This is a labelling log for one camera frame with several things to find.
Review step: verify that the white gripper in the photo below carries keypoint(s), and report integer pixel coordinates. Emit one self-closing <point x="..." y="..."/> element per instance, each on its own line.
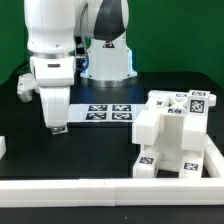
<point x="52" y="79"/>

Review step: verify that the white marker tag board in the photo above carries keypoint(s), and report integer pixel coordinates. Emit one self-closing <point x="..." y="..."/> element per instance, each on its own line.
<point x="103" y="112"/>

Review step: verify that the white block at left edge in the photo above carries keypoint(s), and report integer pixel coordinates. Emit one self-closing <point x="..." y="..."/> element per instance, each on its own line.
<point x="2" y="146"/>

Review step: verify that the white long front beam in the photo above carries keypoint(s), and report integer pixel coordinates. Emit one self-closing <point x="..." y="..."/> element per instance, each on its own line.
<point x="194" y="133"/>

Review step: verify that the white long back beam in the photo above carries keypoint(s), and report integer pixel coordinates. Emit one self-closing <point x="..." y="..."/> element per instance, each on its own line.
<point x="145" y="128"/>

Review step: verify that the white L-shaped fence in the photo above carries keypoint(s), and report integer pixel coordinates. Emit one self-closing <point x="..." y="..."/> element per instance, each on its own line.
<point x="120" y="192"/>

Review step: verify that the white long beam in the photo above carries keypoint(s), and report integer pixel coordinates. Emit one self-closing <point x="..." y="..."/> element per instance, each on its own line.
<point x="194" y="133"/>
<point x="145" y="128"/>

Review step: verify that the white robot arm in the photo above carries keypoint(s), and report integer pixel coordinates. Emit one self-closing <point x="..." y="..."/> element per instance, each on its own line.
<point x="53" y="27"/>

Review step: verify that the white chair seat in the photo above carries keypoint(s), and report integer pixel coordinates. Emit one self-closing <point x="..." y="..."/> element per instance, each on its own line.
<point x="169" y="140"/>

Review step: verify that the white small tagged cube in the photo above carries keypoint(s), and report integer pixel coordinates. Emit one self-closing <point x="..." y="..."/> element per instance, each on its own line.
<point x="198" y="102"/>

